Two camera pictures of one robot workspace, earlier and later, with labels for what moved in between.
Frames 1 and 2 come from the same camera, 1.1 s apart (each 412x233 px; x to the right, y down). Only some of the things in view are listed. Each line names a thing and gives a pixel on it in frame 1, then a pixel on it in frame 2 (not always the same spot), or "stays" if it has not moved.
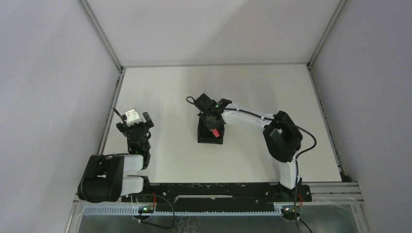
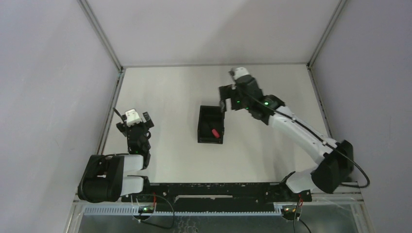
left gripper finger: [149, 123] stays
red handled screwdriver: [215, 132] stays
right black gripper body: [211, 124] to [238, 102]
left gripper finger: [122, 128] stays
